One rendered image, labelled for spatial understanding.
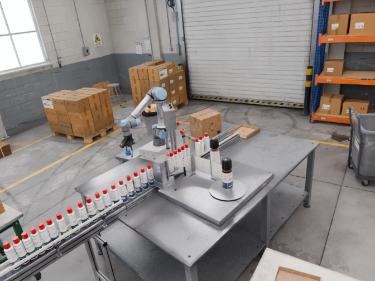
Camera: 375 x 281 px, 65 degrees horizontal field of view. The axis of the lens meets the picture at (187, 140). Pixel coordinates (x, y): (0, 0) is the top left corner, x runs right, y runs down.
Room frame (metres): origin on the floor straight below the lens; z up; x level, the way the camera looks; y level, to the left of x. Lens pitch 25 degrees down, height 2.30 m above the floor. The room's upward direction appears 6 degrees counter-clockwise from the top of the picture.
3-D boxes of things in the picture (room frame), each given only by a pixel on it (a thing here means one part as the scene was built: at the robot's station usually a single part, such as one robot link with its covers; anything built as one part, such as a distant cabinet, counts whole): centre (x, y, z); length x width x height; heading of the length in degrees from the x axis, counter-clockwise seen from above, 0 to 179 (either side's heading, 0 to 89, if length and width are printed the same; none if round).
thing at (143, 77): (7.01, 0.54, 0.57); 1.20 x 0.85 x 1.14; 147
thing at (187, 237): (2.60, -0.15, 0.82); 2.10 x 1.50 x 0.02; 135
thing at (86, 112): (6.00, 2.22, 0.45); 1.20 x 0.84 x 0.89; 57
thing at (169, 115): (2.57, 0.14, 1.38); 0.17 x 0.10 x 0.19; 10
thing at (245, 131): (3.29, -0.70, 0.85); 0.30 x 0.26 x 0.04; 135
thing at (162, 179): (2.22, 0.24, 1.01); 0.14 x 0.13 x 0.26; 135
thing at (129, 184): (2.08, 0.51, 0.98); 0.05 x 0.05 x 0.20
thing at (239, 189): (2.04, -0.29, 0.89); 0.31 x 0.31 x 0.01
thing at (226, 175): (2.04, -0.29, 1.04); 0.09 x 0.09 x 0.29
